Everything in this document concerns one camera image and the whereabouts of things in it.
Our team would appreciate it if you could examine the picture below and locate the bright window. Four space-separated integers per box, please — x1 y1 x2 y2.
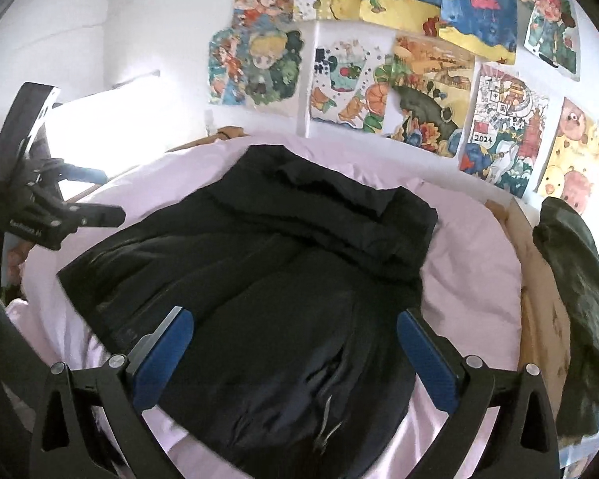
45 80 210 200

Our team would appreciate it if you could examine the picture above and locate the red-haired boy drawing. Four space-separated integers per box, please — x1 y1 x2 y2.
515 0 582 82

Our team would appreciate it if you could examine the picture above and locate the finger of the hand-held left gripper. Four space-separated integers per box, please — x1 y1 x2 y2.
55 158 109 185
72 203 127 234

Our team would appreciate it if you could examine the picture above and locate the wooden bed frame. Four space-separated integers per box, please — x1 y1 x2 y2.
77 126 572 410

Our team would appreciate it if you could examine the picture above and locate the dark green cloth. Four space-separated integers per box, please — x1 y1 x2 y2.
532 196 599 442

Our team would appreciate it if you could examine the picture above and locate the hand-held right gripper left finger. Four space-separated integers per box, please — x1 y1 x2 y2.
30 305 196 479

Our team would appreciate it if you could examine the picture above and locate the black padded jacket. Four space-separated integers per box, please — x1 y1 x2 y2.
57 144 440 479

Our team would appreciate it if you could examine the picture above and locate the pink jellyfish drawing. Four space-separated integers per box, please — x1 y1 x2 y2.
438 0 520 65

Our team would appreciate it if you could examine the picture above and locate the pink bed blanket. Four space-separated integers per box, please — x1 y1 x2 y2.
5 135 525 479

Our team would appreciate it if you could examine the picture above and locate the landscape fields drawing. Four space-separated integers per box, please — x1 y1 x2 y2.
387 34 477 159

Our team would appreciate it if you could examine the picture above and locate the pink pigs and chicks drawing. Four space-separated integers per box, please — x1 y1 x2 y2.
534 96 599 213

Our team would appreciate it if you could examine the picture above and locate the drink cup and oranges drawing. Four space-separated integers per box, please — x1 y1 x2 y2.
307 22 405 135

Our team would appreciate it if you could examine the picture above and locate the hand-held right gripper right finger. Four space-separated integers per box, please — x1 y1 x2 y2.
397 308 562 479

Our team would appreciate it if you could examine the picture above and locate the blond-haired boy drawing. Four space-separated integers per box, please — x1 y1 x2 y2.
234 22 305 118

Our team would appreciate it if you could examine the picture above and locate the orange-haired girl drawing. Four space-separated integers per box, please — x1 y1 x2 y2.
232 0 300 28

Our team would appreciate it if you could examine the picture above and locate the city buildings drawing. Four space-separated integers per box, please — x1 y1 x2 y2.
458 62 551 199

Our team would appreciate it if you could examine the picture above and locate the swimming girl drawing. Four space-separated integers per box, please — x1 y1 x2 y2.
208 27 245 105

